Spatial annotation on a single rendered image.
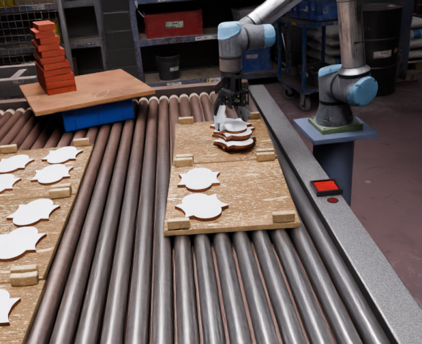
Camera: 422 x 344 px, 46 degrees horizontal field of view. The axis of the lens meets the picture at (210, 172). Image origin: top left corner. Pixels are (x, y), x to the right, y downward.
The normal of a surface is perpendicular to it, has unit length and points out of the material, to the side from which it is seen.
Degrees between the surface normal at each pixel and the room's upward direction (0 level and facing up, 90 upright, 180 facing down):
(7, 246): 0
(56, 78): 90
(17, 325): 0
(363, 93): 96
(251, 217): 0
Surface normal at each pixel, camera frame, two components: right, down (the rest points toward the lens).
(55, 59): 0.44, 0.35
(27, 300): -0.07, -0.91
